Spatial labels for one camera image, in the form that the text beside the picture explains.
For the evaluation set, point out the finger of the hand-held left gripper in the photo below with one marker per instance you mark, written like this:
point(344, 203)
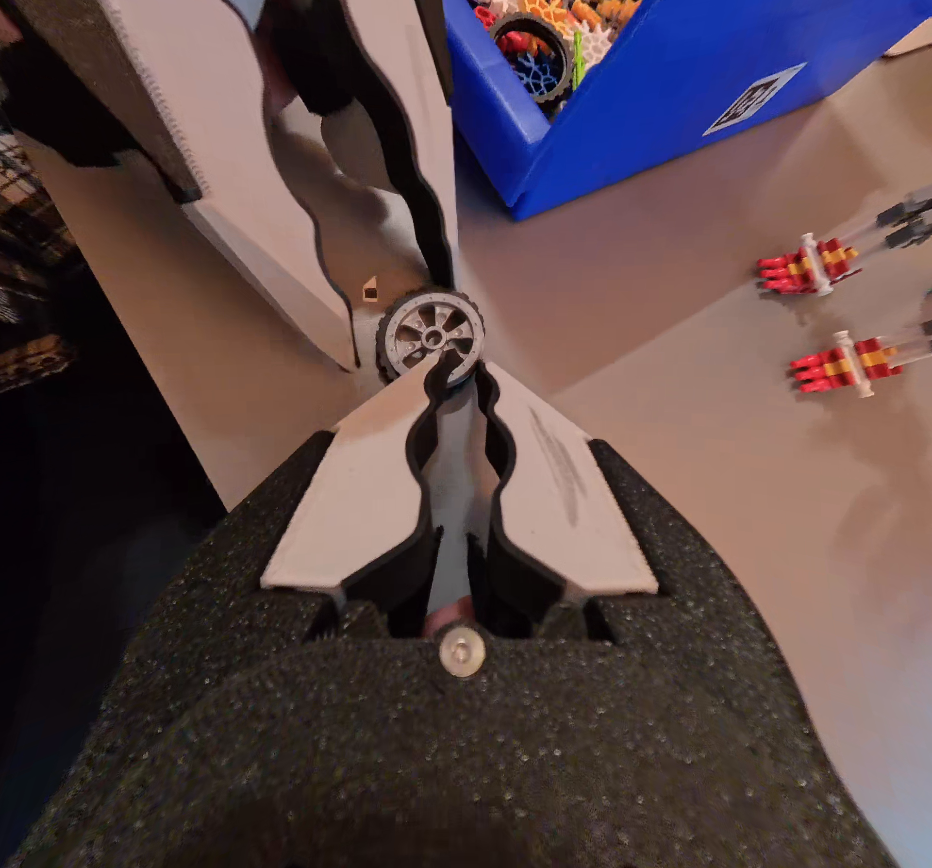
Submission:
point(218, 118)
point(408, 45)

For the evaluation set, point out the black rubber toy tyre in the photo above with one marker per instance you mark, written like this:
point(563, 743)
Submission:
point(381, 355)

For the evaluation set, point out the small printed marker tag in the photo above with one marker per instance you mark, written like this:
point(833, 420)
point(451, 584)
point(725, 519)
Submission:
point(371, 290)

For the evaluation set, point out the colourful construction toy model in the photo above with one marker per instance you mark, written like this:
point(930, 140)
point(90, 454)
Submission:
point(906, 216)

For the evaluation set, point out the pile of colourful toy pieces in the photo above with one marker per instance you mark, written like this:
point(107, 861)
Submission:
point(546, 1)

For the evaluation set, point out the person's right hand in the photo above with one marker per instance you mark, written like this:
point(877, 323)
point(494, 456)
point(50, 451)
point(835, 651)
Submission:
point(448, 620)

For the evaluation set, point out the person's left hand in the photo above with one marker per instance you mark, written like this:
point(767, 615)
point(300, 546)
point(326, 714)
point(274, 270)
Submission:
point(275, 74)

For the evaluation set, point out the grey toy wheel hub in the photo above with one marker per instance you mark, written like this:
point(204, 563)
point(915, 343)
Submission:
point(415, 325)

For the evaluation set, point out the blue plastic parts bin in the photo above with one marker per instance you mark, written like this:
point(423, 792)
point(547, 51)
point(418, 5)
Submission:
point(692, 81)

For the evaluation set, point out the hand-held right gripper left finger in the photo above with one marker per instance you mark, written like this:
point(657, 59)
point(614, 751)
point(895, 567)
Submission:
point(349, 511)

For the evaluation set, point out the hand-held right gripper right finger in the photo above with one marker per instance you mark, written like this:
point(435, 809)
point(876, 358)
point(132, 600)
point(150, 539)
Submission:
point(575, 518)

